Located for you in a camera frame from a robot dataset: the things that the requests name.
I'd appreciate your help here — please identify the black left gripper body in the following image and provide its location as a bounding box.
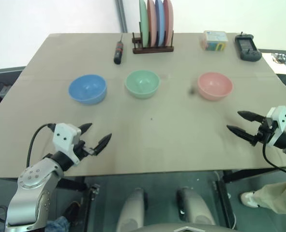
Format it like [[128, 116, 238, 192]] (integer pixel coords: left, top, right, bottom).
[[72, 139, 96, 161]]

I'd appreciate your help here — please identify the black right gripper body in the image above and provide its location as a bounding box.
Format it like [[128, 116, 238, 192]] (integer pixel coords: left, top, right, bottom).
[[255, 116, 278, 146]]

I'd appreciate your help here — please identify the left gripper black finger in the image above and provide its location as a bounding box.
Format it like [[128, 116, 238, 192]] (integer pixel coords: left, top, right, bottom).
[[78, 123, 93, 134], [92, 133, 113, 156]]

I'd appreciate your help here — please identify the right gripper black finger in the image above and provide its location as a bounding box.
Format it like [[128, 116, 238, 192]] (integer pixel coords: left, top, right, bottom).
[[226, 124, 258, 146], [237, 110, 265, 124]]

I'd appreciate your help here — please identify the blue bowl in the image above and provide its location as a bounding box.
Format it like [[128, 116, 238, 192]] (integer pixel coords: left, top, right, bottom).
[[68, 74, 108, 106]]

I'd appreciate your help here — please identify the black table clamp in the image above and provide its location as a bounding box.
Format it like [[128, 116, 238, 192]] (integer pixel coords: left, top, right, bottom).
[[89, 184, 101, 202]]

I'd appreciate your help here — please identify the red bowl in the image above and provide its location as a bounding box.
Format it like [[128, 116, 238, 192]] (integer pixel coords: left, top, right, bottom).
[[197, 72, 234, 102]]

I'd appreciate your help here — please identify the white paper sheet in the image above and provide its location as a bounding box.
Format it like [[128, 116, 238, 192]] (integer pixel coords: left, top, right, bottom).
[[261, 51, 286, 75]]

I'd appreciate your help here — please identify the brown shoe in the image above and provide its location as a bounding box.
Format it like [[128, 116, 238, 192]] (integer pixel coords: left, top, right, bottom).
[[62, 201, 82, 219]]

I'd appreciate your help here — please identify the white sneaker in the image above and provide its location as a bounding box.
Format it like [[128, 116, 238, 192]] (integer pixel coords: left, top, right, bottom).
[[240, 190, 260, 209]]

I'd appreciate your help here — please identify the beige trouser leg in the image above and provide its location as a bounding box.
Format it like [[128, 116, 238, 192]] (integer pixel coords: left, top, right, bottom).
[[252, 181, 286, 215]]

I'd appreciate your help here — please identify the black handheld remote controller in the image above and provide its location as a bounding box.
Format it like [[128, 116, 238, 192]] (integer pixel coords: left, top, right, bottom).
[[234, 31, 263, 62]]

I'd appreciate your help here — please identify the green bowl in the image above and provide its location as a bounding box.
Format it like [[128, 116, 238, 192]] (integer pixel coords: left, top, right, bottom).
[[124, 70, 161, 100]]

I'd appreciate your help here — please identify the grey rounded robot leg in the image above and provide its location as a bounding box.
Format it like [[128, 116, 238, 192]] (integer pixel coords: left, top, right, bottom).
[[176, 187, 216, 232], [115, 188, 149, 232]]

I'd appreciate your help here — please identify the blue jeans leg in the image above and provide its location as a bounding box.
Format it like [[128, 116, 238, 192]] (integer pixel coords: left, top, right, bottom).
[[44, 216, 71, 232]]

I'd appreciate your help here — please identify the black and red screwdriver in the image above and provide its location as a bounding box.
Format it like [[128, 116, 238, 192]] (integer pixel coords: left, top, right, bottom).
[[113, 33, 125, 65]]

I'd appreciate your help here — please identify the clear box of coloured cards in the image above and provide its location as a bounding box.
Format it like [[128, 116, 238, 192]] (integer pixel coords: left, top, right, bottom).
[[200, 30, 229, 52]]

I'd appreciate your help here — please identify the small grey device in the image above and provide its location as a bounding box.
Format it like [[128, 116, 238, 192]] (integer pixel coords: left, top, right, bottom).
[[0, 82, 13, 98]]

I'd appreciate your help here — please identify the black side table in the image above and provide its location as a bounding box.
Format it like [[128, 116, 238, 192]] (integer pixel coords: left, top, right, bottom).
[[0, 68, 25, 122]]

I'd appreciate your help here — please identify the dark wooden plate rack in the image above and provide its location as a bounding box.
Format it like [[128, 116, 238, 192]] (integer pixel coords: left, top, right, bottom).
[[132, 29, 175, 55]]

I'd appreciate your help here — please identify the grey robot torso edge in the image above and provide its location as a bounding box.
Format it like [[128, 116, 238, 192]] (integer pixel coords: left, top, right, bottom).
[[134, 223, 232, 232]]

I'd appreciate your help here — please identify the grey metal pole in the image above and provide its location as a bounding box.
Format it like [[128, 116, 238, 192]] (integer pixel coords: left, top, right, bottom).
[[115, 0, 129, 33]]

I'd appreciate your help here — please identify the green plate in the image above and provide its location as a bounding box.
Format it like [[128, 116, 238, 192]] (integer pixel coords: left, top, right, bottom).
[[138, 0, 150, 48]]

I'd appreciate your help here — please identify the pink plate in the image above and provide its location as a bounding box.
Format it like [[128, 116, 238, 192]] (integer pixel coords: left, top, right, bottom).
[[147, 0, 157, 47]]

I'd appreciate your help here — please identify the red plate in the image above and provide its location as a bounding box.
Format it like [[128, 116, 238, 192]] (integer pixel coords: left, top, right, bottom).
[[163, 0, 175, 46]]

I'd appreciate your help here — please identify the blue plate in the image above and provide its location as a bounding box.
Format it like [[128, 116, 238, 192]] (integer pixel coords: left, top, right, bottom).
[[155, 0, 166, 47]]

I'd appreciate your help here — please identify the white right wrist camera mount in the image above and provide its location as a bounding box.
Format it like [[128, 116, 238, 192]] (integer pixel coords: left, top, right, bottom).
[[266, 105, 286, 147]]

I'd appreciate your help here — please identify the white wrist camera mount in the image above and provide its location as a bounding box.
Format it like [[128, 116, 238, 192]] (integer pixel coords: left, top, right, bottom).
[[266, 105, 286, 147], [52, 122, 82, 167]]

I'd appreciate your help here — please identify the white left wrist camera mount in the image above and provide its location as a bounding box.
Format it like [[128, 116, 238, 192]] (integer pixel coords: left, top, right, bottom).
[[52, 122, 82, 167]]

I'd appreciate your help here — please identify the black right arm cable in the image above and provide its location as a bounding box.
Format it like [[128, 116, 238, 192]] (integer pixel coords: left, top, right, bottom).
[[262, 142, 286, 180]]

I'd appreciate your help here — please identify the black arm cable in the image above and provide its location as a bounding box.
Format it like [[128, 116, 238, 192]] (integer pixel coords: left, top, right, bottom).
[[26, 123, 57, 168], [262, 142, 286, 180]]

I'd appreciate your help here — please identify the black table frame bar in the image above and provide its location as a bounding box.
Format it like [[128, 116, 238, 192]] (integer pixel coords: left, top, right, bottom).
[[223, 168, 286, 184], [57, 177, 88, 192]]

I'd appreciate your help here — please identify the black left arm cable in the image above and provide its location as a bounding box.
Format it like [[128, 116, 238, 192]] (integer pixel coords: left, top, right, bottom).
[[26, 123, 57, 168]]

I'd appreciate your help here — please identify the small electronics with wires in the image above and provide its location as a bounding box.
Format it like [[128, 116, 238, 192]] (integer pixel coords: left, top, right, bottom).
[[271, 53, 286, 64]]

